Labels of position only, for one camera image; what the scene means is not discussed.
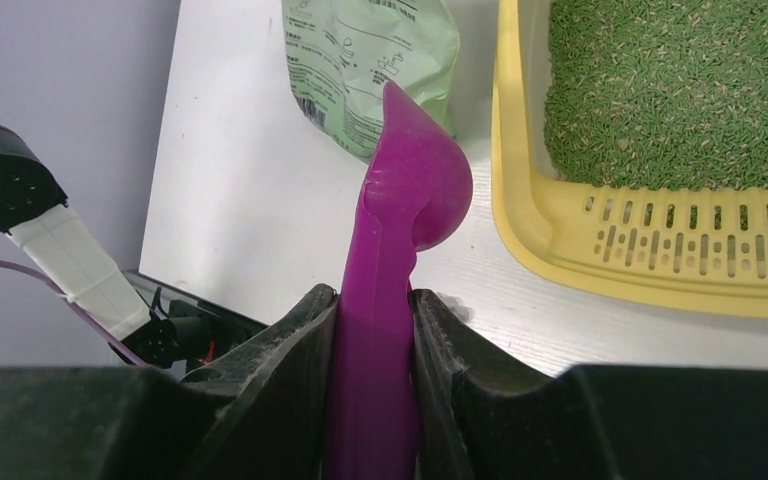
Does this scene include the green cat litter bag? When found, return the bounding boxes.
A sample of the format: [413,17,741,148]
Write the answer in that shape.
[282,0,461,162]

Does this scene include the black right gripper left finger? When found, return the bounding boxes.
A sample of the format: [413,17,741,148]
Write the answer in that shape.
[0,284,337,479]

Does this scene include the yellow litter box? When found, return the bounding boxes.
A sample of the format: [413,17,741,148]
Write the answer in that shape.
[491,1,768,318]

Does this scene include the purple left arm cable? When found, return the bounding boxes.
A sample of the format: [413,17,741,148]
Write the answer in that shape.
[0,256,150,368]

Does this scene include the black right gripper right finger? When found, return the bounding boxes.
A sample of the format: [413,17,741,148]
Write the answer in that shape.
[411,289,768,479]

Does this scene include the magenta plastic scoop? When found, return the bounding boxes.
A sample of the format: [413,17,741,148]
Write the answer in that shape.
[323,82,473,479]

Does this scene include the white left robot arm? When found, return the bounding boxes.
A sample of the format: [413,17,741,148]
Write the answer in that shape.
[0,125,181,369]

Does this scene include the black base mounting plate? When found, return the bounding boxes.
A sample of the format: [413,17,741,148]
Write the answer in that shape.
[124,270,267,378]

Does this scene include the green litter in box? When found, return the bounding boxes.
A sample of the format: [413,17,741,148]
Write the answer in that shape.
[544,1,768,190]

